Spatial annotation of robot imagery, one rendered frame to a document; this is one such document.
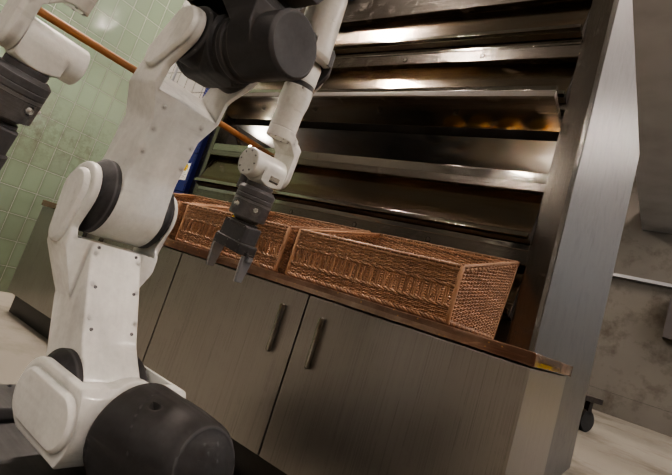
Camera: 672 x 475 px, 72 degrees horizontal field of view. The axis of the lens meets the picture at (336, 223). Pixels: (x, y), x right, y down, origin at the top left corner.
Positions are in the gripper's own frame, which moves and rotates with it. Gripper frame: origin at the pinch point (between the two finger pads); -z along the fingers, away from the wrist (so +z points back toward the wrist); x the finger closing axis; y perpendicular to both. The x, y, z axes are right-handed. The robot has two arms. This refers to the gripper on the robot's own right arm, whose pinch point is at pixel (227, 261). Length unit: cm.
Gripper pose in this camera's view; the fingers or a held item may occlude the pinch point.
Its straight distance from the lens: 111.4
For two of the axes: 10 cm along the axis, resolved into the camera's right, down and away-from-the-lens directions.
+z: 3.9, -9.2, 0.2
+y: -5.5, -2.5, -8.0
